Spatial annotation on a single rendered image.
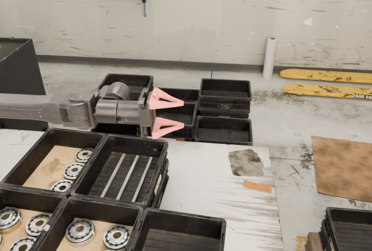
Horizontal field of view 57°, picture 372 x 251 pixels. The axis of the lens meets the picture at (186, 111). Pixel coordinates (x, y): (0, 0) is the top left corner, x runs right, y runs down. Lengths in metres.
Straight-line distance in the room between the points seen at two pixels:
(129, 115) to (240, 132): 1.85
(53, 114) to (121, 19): 3.50
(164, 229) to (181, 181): 0.42
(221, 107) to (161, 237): 1.50
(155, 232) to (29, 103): 0.71
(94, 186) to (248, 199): 0.70
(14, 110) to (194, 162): 1.11
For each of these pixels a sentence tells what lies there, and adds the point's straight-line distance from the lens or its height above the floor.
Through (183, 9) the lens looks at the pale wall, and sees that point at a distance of 4.12.
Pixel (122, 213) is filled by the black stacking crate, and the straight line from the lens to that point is 1.34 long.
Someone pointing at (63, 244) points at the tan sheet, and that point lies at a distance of 1.39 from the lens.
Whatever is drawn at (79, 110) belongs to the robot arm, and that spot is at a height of 1.47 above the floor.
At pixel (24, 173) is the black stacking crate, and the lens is 1.65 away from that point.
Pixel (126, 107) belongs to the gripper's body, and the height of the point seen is 1.48.
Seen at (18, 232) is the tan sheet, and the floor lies 0.83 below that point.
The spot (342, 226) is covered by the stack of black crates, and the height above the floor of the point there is 0.27.
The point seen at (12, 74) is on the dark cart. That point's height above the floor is 0.76.
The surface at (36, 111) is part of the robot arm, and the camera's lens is 0.88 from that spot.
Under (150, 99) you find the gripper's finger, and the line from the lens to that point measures 0.76.
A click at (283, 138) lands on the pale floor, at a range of 3.25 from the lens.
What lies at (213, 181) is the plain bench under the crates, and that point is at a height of 0.70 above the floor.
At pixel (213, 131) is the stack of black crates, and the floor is 0.38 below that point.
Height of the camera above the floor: 1.90
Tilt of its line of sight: 33 degrees down
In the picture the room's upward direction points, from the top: straight up
